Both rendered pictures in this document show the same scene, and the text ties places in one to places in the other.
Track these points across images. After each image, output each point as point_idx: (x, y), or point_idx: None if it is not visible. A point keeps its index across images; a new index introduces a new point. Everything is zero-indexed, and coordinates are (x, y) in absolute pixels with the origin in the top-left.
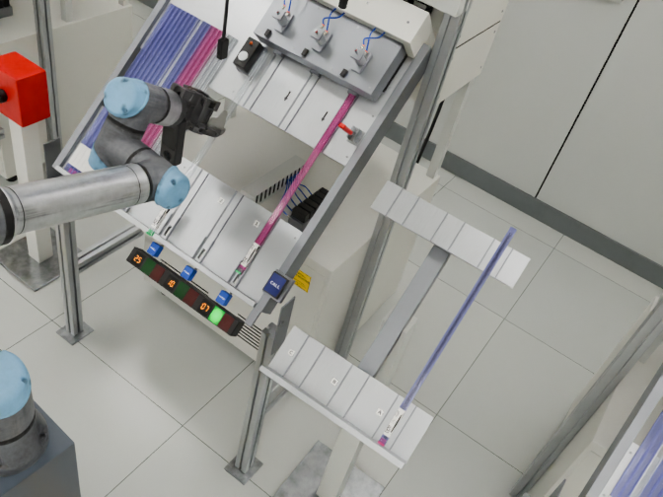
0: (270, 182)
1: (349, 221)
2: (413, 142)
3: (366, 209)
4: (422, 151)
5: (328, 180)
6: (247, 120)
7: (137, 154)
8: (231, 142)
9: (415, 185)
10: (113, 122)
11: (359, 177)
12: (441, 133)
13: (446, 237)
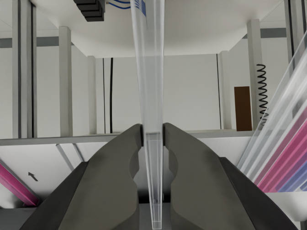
0: None
1: (62, 1)
2: (15, 133)
3: (74, 19)
4: (110, 65)
5: (126, 21)
6: (233, 25)
7: None
8: (236, 1)
9: (86, 49)
10: None
11: (113, 35)
12: (93, 89)
13: None
